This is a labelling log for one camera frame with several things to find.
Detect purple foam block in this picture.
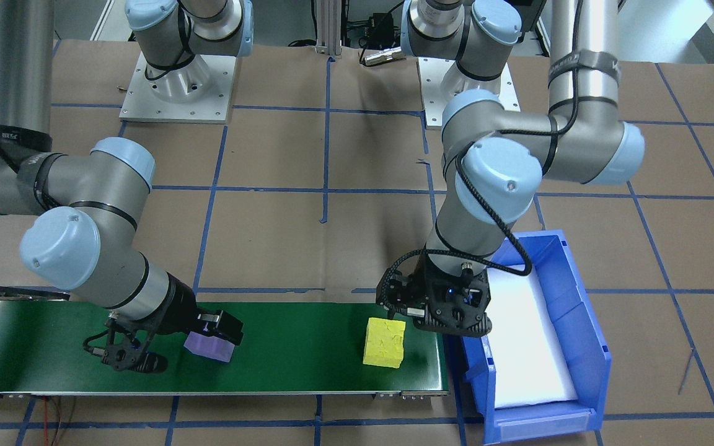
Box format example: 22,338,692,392
183,330,236,364

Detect yellow foam block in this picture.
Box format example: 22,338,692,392
363,317,407,370

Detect white foam pad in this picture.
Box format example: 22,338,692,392
484,265,580,410

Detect green conveyor belt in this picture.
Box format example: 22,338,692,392
0,286,451,399

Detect blue plastic bin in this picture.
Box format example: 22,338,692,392
444,230,614,445

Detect silver metal connector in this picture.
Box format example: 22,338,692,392
361,48,407,66

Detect black electronics box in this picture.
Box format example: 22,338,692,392
366,11,399,39

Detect black conveyor end bracket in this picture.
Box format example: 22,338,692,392
0,286,71,303

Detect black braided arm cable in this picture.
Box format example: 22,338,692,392
388,0,582,279

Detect white square base plate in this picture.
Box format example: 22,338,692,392
119,52,237,125
417,57,522,130

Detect aluminium extrusion post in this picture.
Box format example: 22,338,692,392
314,0,343,58

